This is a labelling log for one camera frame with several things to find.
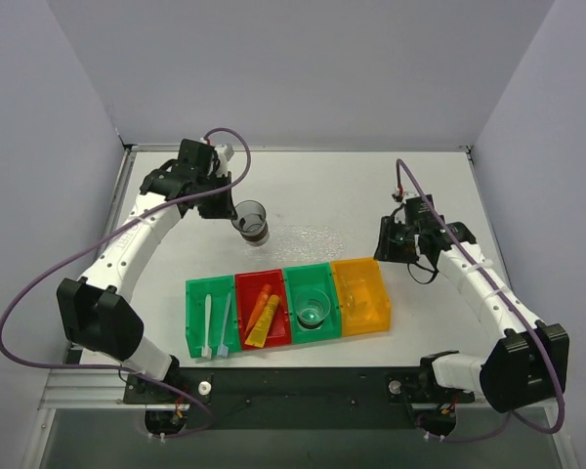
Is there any white toothbrush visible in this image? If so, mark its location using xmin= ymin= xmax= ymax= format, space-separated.
xmin=200 ymin=293 xmax=212 ymax=360

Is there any yellow bin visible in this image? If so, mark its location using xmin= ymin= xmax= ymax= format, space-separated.
xmin=330 ymin=258 xmax=392 ymax=336

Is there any yellow toothpaste tube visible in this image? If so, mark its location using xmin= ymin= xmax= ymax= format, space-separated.
xmin=244 ymin=295 xmax=280 ymax=348

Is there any left green bin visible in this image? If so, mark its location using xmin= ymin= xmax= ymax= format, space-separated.
xmin=185 ymin=276 xmax=241 ymax=360

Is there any light blue toothbrush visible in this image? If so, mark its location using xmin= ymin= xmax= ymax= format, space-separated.
xmin=216 ymin=292 xmax=231 ymax=359

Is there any clear plastic cup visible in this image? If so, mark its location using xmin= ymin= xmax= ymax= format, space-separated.
xmin=294 ymin=289 xmax=331 ymax=329

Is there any right green bin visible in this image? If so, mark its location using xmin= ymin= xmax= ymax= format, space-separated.
xmin=283 ymin=263 xmax=341 ymax=345

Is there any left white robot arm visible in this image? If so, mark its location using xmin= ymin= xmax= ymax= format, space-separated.
xmin=57 ymin=139 xmax=236 ymax=403

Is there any clear textured oval tray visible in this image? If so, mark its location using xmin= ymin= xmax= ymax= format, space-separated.
xmin=244 ymin=226 xmax=345 ymax=264

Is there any green bin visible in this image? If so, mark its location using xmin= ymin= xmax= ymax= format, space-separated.
xmin=185 ymin=276 xmax=241 ymax=360
xmin=283 ymin=263 xmax=341 ymax=345

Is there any aluminium frame rail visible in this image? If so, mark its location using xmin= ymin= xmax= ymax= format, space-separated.
xmin=38 ymin=364 xmax=565 ymax=410

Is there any red bin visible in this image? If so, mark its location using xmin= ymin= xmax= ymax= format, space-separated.
xmin=234 ymin=269 xmax=292 ymax=351

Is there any dark smoky plastic cup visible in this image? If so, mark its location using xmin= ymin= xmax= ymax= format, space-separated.
xmin=231 ymin=200 xmax=270 ymax=247

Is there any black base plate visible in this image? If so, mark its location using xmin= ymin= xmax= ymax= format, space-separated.
xmin=121 ymin=364 xmax=484 ymax=434

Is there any clear textured holder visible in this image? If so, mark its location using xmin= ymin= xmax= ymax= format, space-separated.
xmin=340 ymin=276 xmax=369 ymax=323

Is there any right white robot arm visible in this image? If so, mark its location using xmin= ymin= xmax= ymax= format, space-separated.
xmin=374 ymin=195 xmax=569 ymax=413

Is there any orange toothpaste tube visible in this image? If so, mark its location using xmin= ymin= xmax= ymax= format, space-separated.
xmin=244 ymin=284 xmax=272 ymax=337

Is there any purple cable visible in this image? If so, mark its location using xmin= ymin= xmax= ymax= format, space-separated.
xmin=395 ymin=158 xmax=566 ymax=444
xmin=0 ymin=127 xmax=253 ymax=439

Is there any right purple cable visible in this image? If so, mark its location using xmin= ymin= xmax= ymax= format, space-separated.
xmin=395 ymin=158 xmax=566 ymax=444

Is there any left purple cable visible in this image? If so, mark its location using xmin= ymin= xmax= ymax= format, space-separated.
xmin=0 ymin=127 xmax=253 ymax=439

